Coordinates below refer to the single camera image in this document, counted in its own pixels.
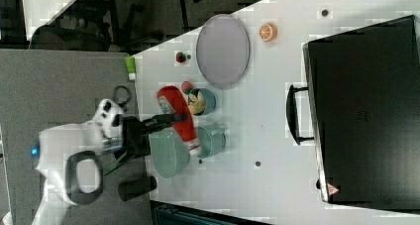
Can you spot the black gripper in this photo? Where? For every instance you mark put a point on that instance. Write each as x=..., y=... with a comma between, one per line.
x=135, y=140

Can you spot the red plush ketchup bottle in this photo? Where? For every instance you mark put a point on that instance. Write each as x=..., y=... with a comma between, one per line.
x=171, y=101

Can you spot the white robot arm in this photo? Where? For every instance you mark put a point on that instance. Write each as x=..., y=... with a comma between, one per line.
x=69, y=159

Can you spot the pink strawberry toy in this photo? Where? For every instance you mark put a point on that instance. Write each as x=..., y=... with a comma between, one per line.
x=186, y=87

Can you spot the teal metal cup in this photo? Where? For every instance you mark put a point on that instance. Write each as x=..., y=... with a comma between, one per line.
x=212, y=140

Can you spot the green white tube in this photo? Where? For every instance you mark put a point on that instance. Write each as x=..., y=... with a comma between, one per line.
x=130, y=63

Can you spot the dark red strawberry toy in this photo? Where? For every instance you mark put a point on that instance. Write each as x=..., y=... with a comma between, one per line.
x=180, y=57

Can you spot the black cylinder table clamp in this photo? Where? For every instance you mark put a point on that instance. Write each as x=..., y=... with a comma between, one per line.
x=136, y=187

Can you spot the dark teal crate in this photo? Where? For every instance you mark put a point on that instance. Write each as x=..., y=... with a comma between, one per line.
x=177, y=215

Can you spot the round grey plate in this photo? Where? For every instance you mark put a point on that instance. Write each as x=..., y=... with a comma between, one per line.
x=223, y=51

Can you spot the orange slice toy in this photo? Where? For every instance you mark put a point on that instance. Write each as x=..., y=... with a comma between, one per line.
x=268, y=32

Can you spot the black toaster oven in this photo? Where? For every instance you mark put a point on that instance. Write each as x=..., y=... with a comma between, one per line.
x=363, y=88

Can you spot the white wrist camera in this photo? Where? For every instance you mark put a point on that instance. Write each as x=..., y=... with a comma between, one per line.
x=109, y=116

